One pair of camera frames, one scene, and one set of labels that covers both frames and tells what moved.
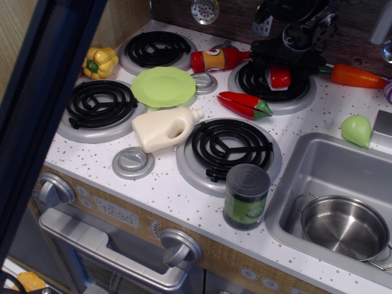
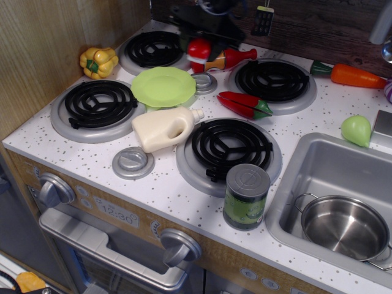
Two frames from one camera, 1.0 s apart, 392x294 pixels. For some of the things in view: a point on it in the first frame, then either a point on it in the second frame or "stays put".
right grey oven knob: x=179 y=248 stays put
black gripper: x=297 y=45 -> x=195 y=19
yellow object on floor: x=30 y=282 stays put
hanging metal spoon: x=386 y=51 stays put
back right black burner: x=248 y=79 stays put
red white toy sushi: x=278 y=78 -> x=198 y=51
